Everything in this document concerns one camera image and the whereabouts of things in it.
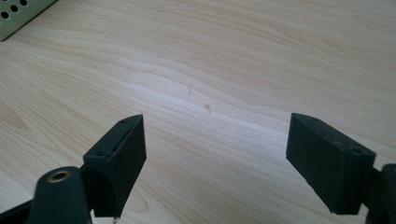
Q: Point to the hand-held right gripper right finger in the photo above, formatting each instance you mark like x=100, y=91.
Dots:
x=330, y=165

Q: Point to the pale green perforated basket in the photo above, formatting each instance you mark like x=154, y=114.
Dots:
x=18, y=14

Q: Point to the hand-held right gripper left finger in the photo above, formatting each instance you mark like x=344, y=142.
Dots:
x=120, y=165

